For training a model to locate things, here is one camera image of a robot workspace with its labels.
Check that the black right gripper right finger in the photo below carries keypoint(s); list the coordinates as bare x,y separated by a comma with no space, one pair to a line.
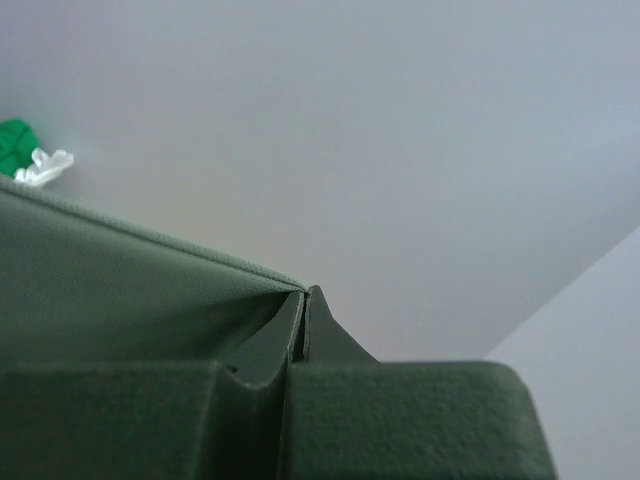
350,416

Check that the green crumpled shirt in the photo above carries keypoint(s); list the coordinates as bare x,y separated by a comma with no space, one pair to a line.
17,143

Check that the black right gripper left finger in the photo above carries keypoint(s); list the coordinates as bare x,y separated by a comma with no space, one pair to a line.
215,416

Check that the white crumpled cloth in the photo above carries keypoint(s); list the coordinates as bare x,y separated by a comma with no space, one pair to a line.
44,168

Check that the dark grey t shirt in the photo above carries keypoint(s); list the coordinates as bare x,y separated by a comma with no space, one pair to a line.
78,286

